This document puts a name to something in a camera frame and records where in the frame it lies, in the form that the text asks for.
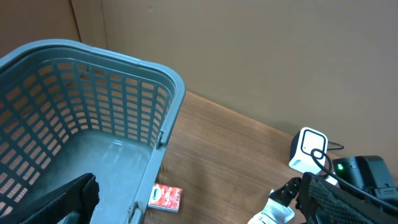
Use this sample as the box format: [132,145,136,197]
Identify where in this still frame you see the right camera cable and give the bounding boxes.
[310,148,398,215]

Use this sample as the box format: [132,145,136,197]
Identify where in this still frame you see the small red carton box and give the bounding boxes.
[148,184,183,213]

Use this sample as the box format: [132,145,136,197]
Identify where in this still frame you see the black scanner cable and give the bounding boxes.
[326,141,345,152]

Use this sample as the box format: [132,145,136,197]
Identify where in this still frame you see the white barcode scanner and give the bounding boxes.
[289,127,328,174]

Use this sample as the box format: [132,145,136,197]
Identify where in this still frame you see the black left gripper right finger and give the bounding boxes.
[296,172,397,224]

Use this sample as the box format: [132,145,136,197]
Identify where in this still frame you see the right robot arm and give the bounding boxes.
[271,154,397,212]

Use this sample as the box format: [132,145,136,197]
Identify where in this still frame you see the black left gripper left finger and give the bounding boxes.
[1,173,100,223]

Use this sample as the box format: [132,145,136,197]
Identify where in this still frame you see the grey plastic mesh basket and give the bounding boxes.
[1,39,185,223]

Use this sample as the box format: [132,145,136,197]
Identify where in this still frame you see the black red snack packet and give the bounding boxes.
[248,198,295,224]

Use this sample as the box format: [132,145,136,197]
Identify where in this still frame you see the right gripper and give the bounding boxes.
[269,177,301,207]

